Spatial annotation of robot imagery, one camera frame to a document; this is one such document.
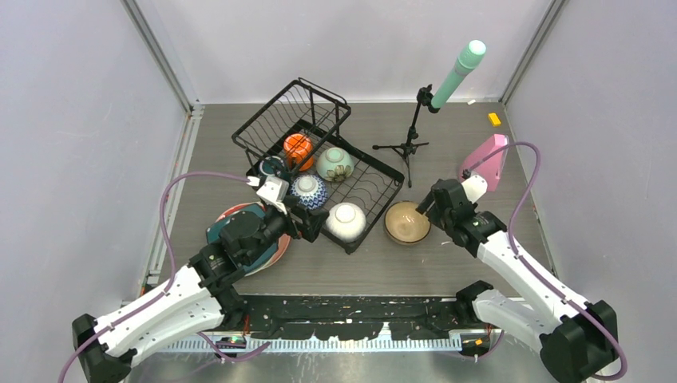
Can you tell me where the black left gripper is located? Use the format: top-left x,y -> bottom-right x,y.
243,195 -> 328,265

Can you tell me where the red patterned bowl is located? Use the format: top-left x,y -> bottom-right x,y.
291,175 -> 328,210

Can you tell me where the white blue-rimmed bowl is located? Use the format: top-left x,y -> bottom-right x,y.
325,202 -> 366,243

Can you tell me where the light green bowl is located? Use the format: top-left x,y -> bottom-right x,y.
315,147 -> 355,182

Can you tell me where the dark green mug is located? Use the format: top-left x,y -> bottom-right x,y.
258,156 -> 291,183

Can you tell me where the orange mug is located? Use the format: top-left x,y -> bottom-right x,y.
283,133 -> 314,172

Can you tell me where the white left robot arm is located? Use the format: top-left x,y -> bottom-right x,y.
72,204 -> 329,382

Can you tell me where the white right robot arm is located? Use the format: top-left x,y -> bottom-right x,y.
417,176 -> 622,382

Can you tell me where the pink round plate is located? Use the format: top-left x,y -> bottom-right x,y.
216,201 -> 292,276

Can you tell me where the brown striped bowl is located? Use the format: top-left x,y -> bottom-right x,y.
384,200 -> 431,245

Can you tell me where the pink wedge object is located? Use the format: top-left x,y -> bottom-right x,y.
458,134 -> 509,192

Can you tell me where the red round plate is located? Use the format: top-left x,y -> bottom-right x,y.
216,202 -> 252,222

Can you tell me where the teal square plate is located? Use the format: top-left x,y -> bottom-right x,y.
205,211 -> 278,274

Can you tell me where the black mini tripod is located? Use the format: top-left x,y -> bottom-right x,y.
372,84 -> 437,188

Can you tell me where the yellow small block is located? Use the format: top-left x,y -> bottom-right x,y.
487,113 -> 502,127

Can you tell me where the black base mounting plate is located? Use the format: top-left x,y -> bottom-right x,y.
219,295 -> 487,341

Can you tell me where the mint green microphone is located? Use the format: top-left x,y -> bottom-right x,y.
430,40 -> 486,110

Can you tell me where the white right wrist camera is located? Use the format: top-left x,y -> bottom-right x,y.
461,172 -> 488,203

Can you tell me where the black wire dish rack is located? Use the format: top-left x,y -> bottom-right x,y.
232,77 -> 405,254

